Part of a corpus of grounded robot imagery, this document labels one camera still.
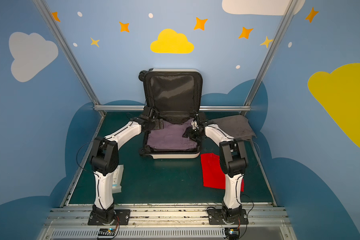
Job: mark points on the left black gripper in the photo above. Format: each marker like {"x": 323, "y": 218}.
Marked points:
{"x": 157, "y": 124}

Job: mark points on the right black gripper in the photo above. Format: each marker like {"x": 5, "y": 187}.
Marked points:
{"x": 193, "y": 131}

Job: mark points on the purple pants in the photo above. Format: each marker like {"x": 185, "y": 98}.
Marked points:
{"x": 170, "y": 138}

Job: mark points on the grey towel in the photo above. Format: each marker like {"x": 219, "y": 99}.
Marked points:
{"x": 236, "y": 126}

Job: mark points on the red t-shirt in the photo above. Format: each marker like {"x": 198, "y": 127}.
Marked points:
{"x": 213, "y": 176}

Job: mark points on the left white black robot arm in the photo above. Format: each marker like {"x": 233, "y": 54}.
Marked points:
{"x": 104, "y": 160}

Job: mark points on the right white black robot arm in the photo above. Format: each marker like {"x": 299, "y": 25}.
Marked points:
{"x": 233, "y": 162}

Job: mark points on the white wet wipes pack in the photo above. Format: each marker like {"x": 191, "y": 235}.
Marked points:
{"x": 117, "y": 179}

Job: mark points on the open black white suitcase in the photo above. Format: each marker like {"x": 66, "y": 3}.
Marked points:
{"x": 176, "y": 95}

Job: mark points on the rear aluminium crossbar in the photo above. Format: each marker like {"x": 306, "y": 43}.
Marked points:
{"x": 137, "y": 108}

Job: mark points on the right small circuit board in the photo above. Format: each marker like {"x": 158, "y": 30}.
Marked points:
{"x": 231, "y": 234}

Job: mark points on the small circuit board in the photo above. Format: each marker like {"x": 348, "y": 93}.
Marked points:
{"x": 231, "y": 234}
{"x": 107, "y": 234}

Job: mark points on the left small circuit board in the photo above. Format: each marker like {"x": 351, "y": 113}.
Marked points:
{"x": 107, "y": 234}

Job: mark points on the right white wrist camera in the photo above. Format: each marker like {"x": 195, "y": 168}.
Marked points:
{"x": 195, "y": 124}

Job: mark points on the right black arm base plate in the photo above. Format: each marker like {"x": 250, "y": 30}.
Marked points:
{"x": 222, "y": 217}

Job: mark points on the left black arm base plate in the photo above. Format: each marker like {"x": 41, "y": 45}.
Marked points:
{"x": 109, "y": 218}

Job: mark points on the aluminium front rail frame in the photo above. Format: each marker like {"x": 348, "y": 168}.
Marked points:
{"x": 169, "y": 222}

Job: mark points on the right aluminium frame post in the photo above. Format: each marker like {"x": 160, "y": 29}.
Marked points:
{"x": 278, "y": 37}

